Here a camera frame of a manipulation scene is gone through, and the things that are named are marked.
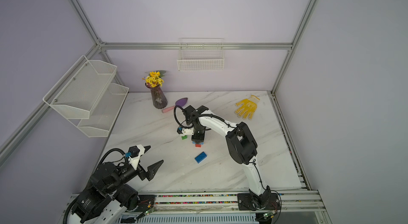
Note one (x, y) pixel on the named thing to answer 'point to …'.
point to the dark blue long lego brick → (200, 157)
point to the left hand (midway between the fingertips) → (155, 156)
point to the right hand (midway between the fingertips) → (200, 139)
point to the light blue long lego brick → (201, 143)
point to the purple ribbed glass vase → (158, 96)
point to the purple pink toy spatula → (180, 102)
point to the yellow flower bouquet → (154, 79)
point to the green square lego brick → (184, 137)
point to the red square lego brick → (198, 145)
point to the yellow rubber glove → (247, 106)
